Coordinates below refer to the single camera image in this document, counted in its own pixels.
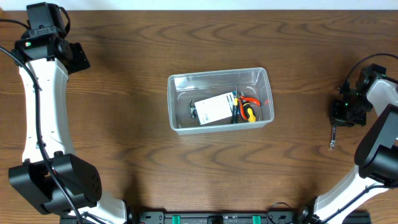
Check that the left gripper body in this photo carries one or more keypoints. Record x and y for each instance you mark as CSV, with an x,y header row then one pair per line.
x,y
75,60

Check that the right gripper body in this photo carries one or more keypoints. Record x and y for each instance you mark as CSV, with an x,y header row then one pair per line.
x,y
353,111

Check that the silver wrench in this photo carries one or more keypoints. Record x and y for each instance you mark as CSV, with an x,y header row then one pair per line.
x,y
333,138

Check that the stubby yellow black screwdriver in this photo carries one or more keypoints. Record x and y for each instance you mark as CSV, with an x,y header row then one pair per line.
x,y
248,112

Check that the red handled pliers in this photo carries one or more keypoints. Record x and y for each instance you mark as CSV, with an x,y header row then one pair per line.
x,y
251,100

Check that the thin yellow black screwdriver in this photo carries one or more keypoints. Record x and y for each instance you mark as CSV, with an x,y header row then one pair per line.
x,y
235,109

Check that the small claw hammer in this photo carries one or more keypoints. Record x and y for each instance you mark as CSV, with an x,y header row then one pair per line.
x,y
193,111

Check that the blue white cardboard box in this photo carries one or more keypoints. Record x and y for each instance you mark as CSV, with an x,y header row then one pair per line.
x,y
215,108

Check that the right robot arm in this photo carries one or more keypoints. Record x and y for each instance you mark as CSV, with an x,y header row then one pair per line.
x,y
375,160

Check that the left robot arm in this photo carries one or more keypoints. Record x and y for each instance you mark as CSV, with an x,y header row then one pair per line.
x,y
52,178

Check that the clear plastic container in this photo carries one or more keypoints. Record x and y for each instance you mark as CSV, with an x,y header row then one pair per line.
x,y
253,82

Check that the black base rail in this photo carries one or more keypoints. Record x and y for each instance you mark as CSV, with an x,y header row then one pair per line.
x,y
278,217

